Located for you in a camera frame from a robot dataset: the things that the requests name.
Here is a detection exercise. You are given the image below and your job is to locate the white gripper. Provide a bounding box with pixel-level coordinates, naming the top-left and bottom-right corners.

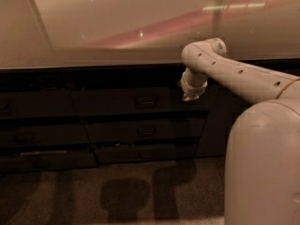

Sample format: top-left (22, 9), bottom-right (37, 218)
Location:
top-left (180, 72), bottom-right (208, 102)

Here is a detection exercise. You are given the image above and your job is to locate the dark drawer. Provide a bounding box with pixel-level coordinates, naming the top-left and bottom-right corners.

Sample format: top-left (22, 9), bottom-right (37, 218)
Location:
top-left (71, 87), bottom-right (212, 116)
top-left (85, 118), bottom-right (205, 143)
top-left (0, 125), bottom-right (89, 148)
top-left (95, 143), bottom-right (197, 164)
top-left (0, 151), bottom-right (98, 173)
top-left (0, 91), bottom-right (76, 119)

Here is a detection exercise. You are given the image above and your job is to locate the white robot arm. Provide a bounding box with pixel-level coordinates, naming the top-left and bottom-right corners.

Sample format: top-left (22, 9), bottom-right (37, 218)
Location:
top-left (181, 38), bottom-right (300, 225)

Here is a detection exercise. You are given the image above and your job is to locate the dark cabinet door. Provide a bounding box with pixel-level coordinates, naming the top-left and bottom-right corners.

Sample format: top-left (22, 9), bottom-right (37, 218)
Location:
top-left (195, 85), bottom-right (249, 158)

